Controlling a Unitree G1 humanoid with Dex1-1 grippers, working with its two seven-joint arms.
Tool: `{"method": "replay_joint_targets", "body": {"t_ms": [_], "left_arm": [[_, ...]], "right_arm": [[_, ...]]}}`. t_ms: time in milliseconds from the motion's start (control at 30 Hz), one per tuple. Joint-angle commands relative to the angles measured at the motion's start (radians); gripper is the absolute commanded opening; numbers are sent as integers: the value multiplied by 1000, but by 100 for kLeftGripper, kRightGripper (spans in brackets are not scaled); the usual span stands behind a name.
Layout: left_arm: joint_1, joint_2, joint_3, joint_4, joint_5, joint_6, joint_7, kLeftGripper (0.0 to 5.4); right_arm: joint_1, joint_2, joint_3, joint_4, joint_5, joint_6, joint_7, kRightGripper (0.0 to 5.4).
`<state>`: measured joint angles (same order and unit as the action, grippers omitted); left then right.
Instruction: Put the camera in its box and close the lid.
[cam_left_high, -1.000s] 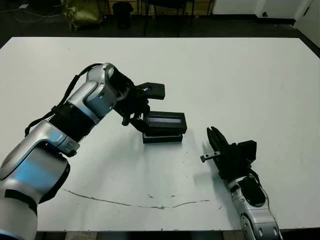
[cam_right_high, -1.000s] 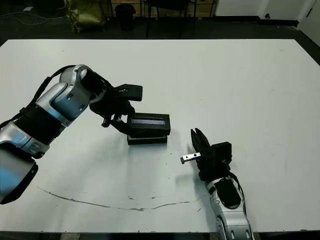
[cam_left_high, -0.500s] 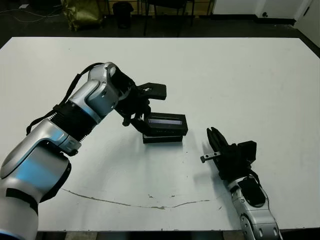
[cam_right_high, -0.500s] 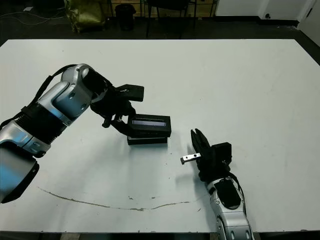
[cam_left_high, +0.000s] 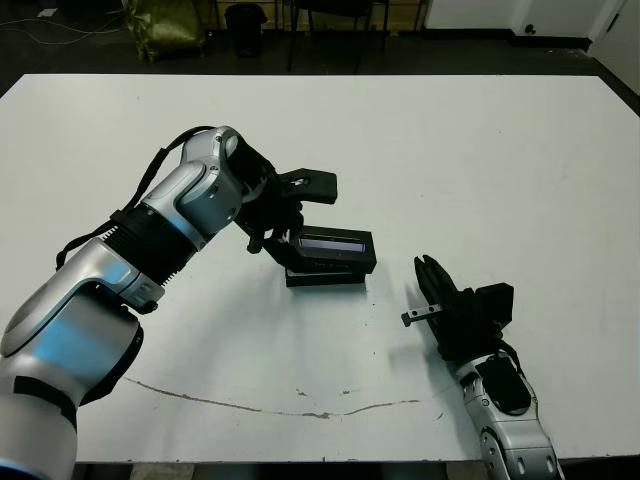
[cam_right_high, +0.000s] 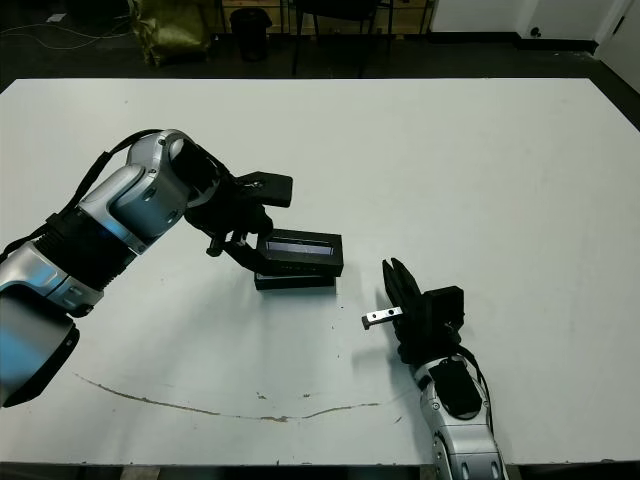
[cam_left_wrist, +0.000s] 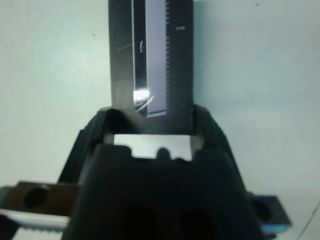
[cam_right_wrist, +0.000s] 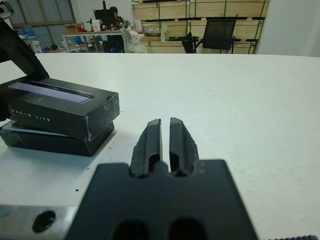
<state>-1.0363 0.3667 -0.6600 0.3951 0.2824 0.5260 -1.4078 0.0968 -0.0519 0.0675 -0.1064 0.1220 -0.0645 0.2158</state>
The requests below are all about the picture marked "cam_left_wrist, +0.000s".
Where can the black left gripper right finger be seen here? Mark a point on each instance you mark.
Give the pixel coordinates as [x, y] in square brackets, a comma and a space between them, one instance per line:
[215, 135]

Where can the black box lid camera print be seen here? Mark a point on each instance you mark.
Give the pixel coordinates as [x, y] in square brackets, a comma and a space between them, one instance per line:
[122, 62]

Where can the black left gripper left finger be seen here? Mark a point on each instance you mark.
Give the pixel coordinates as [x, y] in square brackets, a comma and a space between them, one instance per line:
[87, 150]

